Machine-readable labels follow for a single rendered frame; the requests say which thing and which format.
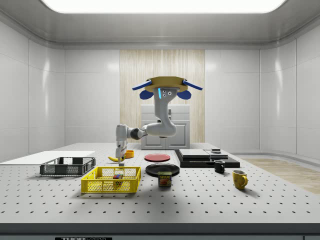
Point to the flat-sided can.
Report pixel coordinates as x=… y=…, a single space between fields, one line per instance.
x=165 y=179

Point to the drone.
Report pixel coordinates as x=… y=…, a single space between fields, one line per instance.
x=165 y=81

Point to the yellow bowl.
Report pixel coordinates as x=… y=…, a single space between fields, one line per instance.
x=129 y=154

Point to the black mug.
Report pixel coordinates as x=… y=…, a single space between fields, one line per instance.
x=218 y=167

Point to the dark grey basket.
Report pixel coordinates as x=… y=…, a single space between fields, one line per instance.
x=75 y=170

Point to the black stove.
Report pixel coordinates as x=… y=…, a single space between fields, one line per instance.
x=197 y=156

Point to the white cabinet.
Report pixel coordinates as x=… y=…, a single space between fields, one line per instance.
x=180 y=135

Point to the red plate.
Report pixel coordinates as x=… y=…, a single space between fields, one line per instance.
x=157 y=157

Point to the puzzle cube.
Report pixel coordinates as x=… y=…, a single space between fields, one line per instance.
x=117 y=178

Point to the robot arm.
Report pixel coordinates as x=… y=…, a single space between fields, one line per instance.
x=162 y=127

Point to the yellow mug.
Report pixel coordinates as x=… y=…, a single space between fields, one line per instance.
x=238 y=180

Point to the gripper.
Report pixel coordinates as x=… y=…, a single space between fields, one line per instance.
x=121 y=151

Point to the white board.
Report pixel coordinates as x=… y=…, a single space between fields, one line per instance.
x=50 y=156

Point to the yellow basket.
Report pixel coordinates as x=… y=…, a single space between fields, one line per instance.
x=110 y=187

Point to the black plate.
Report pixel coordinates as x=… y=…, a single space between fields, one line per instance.
x=155 y=168

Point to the banana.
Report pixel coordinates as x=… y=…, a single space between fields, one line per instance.
x=113 y=159

